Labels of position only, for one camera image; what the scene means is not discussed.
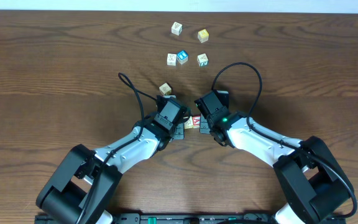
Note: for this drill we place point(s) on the red A block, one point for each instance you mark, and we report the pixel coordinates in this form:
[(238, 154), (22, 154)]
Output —
[(196, 120)]

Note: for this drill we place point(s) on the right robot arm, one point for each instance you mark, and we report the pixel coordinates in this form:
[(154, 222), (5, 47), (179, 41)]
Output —
[(314, 184)]

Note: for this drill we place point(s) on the white block yellow side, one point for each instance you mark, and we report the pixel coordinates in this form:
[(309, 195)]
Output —
[(188, 124)]

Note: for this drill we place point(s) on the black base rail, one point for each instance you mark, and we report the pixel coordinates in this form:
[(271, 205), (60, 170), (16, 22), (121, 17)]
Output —
[(135, 218)]

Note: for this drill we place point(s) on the blue top block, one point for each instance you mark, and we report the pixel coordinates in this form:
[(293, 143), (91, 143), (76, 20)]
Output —
[(182, 57)]

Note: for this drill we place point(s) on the white block green side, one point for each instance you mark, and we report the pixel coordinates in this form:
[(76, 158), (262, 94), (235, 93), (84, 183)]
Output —
[(202, 60)]

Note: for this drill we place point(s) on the white block number four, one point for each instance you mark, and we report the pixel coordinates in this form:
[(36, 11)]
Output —
[(171, 59)]

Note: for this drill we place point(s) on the white dragonfly block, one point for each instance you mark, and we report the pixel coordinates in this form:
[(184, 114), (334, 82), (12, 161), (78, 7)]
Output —
[(165, 89)]

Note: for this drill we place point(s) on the white block top left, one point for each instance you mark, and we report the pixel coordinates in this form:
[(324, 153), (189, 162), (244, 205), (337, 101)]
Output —
[(176, 28)]

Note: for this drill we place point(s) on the yellow top block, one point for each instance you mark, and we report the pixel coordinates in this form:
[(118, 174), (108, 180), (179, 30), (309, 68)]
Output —
[(203, 35)]

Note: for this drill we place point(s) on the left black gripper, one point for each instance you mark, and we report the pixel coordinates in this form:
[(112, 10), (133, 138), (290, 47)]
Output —
[(179, 132)]

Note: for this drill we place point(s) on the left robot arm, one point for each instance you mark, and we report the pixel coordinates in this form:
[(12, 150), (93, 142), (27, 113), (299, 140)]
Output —
[(82, 185)]

